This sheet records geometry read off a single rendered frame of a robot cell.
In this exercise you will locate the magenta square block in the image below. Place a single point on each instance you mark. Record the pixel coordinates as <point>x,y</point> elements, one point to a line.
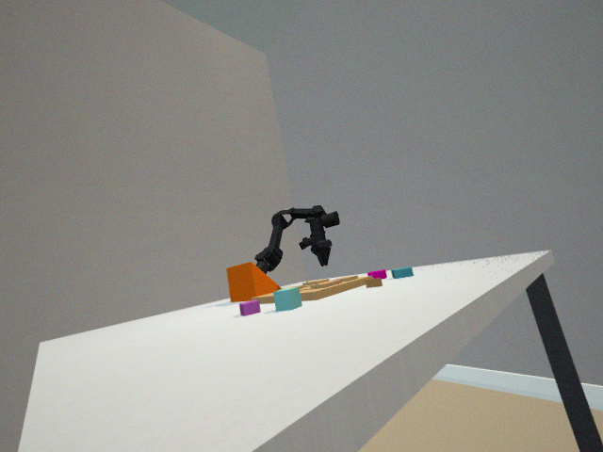
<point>377,274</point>

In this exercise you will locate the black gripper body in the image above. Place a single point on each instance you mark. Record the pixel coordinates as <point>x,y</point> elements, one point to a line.
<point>321,242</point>

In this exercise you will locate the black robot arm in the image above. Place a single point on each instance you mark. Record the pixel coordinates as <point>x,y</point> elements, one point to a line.
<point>317,218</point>

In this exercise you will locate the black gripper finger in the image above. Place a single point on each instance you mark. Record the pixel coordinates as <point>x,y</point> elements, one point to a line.
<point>325,255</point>
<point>319,257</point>

